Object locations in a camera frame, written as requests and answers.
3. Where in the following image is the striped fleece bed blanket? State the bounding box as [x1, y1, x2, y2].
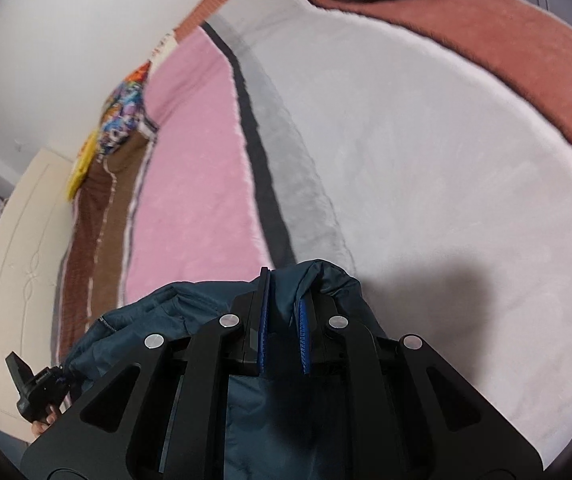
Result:
[53, 0, 572, 474]

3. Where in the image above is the yellow pillow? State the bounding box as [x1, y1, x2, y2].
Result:
[66, 128, 100, 202]

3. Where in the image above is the teal puffer jacket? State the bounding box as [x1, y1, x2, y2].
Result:
[62, 260, 383, 479]

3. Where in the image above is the left human hand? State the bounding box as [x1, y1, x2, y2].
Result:
[31, 405, 62, 438]

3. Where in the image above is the colourful patterned pillow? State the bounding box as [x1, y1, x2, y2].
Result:
[97, 61, 151, 156]

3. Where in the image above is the cream bed headboard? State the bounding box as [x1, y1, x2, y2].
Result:
[0, 150, 72, 442]

